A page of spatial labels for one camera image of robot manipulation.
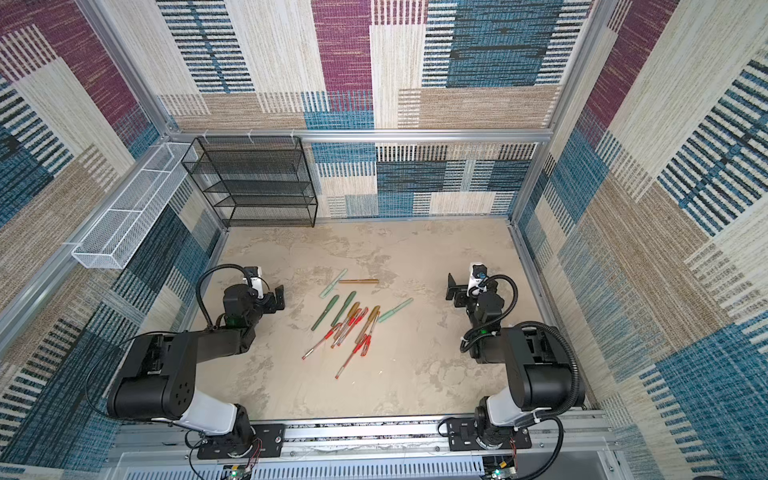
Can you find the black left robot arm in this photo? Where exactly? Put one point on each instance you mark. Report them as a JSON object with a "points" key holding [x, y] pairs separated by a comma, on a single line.
{"points": [[157, 380]]}

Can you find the brown pen upper horizontal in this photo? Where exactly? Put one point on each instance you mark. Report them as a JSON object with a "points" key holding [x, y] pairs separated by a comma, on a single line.
{"points": [[359, 281]]}

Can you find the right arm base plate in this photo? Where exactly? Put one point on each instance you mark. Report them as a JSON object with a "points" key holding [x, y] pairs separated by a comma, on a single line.
{"points": [[469, 434]]}

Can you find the brown pen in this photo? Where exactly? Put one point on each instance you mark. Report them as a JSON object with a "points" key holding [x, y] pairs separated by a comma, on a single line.
{"points": [[368, 324], [350, 316]]}

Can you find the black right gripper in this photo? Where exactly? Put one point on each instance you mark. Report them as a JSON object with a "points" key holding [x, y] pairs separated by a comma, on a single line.
{"points": [[458, 291]]}

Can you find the red gel pen short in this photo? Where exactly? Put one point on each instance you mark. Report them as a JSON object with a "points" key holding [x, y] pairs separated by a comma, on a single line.
{"points": [[366, 345]]}

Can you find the white wire mesh basket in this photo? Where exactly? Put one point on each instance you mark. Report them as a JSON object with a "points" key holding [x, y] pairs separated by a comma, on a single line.
{"points": [[114, 239]]}

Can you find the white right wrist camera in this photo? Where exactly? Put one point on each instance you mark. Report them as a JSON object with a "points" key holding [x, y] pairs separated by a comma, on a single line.
{"points": [[478, 273]]}

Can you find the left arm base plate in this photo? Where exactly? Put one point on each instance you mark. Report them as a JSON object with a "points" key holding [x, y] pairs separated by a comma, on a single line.
{"points": [[261, 440]]}

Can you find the black wire mesh shelf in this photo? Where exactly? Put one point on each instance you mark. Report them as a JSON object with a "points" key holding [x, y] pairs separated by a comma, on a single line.
{"points": [[254, 181]]}

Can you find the brown pen right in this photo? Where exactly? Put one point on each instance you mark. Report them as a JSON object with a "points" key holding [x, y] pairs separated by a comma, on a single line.
{"points": [[368, 324]]}

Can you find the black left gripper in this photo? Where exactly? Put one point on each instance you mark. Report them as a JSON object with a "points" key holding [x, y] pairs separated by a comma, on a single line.
{"points": [[271, 299]]}

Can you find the aluminium mounting rail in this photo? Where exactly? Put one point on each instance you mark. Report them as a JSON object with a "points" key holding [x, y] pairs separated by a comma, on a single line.
{"points": [[337, 439]]}

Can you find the brown pen middle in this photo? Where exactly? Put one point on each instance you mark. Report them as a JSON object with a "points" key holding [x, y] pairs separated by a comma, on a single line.
{"points": [[350, 316]]}

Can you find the dark green pen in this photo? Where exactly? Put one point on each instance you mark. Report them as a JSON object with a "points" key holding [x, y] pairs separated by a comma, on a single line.
{"points": [[344, 308], [325, 312]]}

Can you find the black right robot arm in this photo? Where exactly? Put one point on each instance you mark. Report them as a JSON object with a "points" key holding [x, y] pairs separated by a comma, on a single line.
{"points": [[543, 379]]}

